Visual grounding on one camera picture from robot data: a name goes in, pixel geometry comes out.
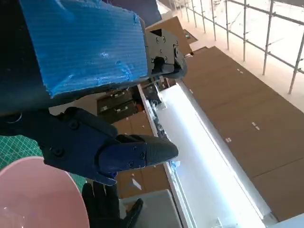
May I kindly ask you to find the right robot hand black glove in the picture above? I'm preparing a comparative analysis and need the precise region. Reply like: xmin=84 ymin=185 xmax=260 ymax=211
xmin=82 ymin=182 xmax=144 ymax=228

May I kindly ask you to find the white metal railing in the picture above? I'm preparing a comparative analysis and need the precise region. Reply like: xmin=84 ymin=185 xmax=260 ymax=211
xmin=185 ymin=0 xmax=304 ymax=95

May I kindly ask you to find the green cutting mat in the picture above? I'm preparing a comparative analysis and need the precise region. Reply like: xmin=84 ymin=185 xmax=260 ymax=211
xmin=0 ymin=134 xmax=87 ymax=193

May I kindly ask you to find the pink bowl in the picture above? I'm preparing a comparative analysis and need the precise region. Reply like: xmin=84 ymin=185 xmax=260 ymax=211
xmin=0 ymin=156 xmax=90 ymax=228

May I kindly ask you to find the long white bench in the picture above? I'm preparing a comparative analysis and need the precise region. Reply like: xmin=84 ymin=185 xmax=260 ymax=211
xmin=137 ymin=79 xmax=280 ymax=228

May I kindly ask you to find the pale grey box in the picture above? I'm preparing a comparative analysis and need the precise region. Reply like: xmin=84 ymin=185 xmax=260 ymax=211
xmin=118 ymin=189 xmax=182 ymax=228

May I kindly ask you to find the left robot hand blue tape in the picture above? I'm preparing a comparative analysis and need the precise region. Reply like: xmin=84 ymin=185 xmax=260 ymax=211
xmin=0 ymin=0 xmax=188 ymax=187

